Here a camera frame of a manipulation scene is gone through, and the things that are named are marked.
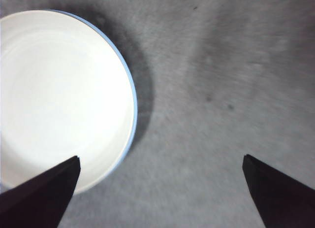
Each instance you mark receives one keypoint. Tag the blue round plate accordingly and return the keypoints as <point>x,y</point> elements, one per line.
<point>135,97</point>

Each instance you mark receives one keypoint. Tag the white round plate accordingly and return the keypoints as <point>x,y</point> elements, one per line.
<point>61,90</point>

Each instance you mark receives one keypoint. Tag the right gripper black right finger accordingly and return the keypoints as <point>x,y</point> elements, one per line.
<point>283,201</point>

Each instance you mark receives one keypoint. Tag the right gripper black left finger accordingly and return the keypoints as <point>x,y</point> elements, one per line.
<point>39,198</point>

